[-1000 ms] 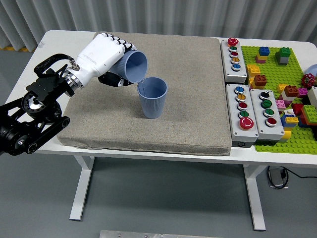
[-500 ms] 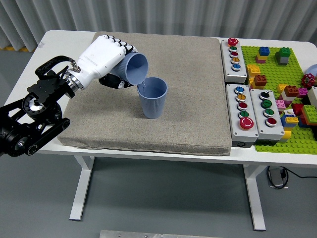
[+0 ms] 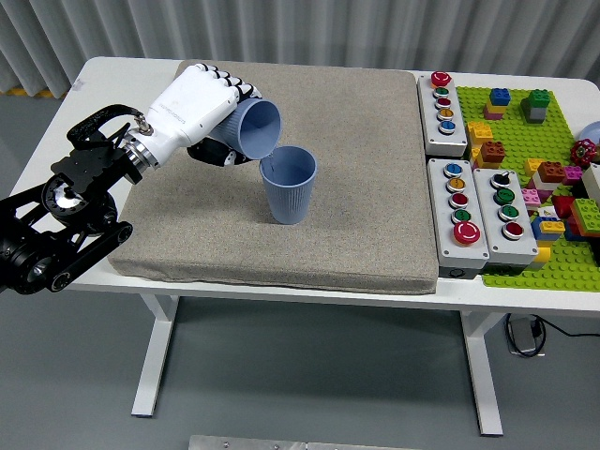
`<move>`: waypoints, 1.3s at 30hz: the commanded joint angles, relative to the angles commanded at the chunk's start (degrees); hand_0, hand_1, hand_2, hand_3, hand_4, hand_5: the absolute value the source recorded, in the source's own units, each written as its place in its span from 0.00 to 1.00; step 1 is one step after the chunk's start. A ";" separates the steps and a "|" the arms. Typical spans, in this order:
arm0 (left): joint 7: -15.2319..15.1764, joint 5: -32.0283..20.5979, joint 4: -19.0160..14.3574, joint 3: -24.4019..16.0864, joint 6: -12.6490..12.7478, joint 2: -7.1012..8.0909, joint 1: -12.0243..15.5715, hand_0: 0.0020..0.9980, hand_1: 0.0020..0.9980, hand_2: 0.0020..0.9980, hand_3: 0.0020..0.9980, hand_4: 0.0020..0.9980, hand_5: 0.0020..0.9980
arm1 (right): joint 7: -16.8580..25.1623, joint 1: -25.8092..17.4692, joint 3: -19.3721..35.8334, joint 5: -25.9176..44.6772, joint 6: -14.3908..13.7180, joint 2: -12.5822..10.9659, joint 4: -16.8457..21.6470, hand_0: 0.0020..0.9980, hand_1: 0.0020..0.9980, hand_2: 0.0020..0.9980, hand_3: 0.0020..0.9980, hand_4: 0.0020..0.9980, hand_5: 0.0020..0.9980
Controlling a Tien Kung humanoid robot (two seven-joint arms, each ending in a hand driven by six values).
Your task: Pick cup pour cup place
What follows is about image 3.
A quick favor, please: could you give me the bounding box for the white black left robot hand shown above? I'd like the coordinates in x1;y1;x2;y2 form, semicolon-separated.
133;63;264;169

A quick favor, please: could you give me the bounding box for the blue ribbed plastic cup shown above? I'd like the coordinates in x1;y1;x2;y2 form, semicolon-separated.
208;97;282;160
259;145;319;226

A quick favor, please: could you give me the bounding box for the grey-white pleated curtain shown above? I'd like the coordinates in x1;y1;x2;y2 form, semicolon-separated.
0;0;600;99

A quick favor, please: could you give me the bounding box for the grey-brown fabric mat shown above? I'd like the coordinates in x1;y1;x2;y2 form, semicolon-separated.
106;59;440;296

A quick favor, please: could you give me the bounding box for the grey five-button control box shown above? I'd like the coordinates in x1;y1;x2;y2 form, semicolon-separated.
427;157;491;272
416;70;470;158

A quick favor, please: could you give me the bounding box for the white table leg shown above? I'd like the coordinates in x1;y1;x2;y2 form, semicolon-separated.
130;293;180;419
458;311;505;437

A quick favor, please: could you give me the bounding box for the brown brick on yellow bricks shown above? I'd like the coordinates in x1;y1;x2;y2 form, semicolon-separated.
471;140;507;170

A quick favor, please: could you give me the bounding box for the blue yellow pink brick stack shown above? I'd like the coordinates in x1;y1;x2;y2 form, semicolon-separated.
483;87;512;120

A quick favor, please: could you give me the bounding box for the green building baseplate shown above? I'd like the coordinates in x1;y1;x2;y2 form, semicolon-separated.
455;85;600;293

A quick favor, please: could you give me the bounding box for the grey box with black knob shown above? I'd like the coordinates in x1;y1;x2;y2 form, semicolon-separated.
472;167;539;276

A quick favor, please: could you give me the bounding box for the green grey brick stack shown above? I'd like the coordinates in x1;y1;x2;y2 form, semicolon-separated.
518;88;551;125

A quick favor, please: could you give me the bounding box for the pink brick on white brick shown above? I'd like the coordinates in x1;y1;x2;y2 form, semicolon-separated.
520;187;545;210

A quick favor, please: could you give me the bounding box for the brown brick on white brick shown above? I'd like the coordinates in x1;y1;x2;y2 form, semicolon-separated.
532;160;567;191

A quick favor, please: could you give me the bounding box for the yellow round-end brick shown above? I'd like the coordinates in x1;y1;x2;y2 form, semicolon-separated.
529;246;551;271

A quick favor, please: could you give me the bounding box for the red brick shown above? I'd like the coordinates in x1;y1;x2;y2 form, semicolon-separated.
550;195;576;219

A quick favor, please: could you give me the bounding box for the grey power adapter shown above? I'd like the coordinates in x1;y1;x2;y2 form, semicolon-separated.
508;317;540;357

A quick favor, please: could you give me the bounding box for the pale blue dome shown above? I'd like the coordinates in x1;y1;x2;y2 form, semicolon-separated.
576;120;600;147

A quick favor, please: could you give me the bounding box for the green orange brick stack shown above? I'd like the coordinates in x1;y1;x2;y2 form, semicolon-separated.
564;197;600;241

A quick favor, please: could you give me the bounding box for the white box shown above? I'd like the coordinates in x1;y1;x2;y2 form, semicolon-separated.
579;162;600;201

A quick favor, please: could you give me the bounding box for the black power cable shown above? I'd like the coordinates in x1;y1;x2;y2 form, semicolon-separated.
503;312;600;360

